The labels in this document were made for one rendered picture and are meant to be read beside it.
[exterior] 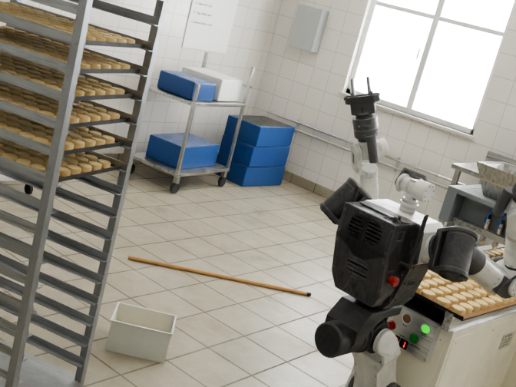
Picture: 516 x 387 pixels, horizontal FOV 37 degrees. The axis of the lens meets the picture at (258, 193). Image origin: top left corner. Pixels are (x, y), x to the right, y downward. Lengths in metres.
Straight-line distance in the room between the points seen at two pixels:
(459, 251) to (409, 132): 4.97
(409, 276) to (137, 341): 1.68
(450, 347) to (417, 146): 4.57
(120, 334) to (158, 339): 0.18
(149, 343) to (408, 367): 1.36
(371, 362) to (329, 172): 5.13
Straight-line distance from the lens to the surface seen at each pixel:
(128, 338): 3.76
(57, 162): 2.49
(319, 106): 7.79
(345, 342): 2.46
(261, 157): 7.33
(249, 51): 7.95
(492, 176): 3.49
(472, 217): 3.58
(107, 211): 2.94
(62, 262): 3.10
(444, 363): 2.85
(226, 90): 6.74
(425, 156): 7.22
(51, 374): 3.25
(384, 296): 2.43
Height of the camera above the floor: 1.78
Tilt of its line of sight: 14 degrees down
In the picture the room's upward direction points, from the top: 15 degrees clockwise
